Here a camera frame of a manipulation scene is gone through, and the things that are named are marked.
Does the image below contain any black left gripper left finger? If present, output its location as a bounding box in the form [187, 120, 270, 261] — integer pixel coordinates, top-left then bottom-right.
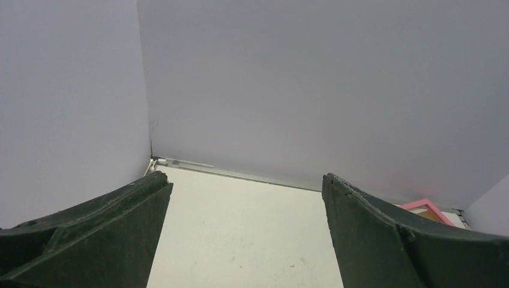
[1, 171, 173, 287]

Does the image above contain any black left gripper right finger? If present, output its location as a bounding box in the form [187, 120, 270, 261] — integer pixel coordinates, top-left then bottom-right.
[322, 173, 508, 287]

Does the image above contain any pink wooden picture frame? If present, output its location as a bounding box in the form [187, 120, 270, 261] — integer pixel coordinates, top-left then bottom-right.
[399, 199, 455, 227]

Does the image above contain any brown cardboard backing board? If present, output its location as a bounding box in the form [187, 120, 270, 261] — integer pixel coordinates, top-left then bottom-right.
[417, 210, 442, 223]

